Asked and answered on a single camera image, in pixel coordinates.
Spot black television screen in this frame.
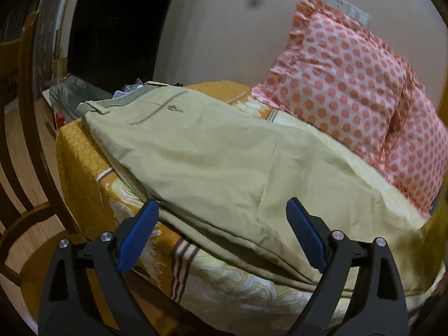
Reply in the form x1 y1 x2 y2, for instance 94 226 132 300
67 0 172 93

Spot yellow patterned bed sheet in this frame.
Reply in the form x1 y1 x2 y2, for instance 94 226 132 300
56 81 447 335

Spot pink polka dot pillow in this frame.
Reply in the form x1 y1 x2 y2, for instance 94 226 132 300
251 0 419 161
377 76 448 218

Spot glass top side table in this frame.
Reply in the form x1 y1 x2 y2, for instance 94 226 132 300
42 75 112 130

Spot dark wooden chair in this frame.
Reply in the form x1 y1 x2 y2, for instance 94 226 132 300
1 11 79 286

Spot beige khaki pants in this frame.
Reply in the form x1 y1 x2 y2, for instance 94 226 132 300
78 85 444 295

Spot white wall switch plate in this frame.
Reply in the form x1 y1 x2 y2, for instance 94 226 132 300
327 0 370 27

